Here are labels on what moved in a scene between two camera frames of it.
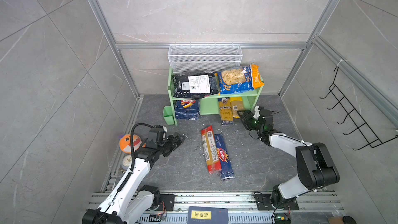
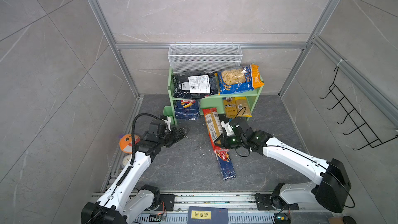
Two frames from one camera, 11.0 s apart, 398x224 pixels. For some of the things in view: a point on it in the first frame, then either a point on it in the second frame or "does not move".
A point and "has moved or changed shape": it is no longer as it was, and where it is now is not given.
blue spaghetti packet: x=225 y=169 does not move
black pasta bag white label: x=196 y=84 does not move
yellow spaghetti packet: x=237 y=105 has moved or changed shape
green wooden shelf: x=209 y=105 does not move
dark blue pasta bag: x=188 y=110 does not move
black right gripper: x=246 y=120 -> x=223 y=143
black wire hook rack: x=369 y=135 does not move
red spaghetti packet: x=211 y=150 -> x=214 y=126
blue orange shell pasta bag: x=239 y=79 does not move
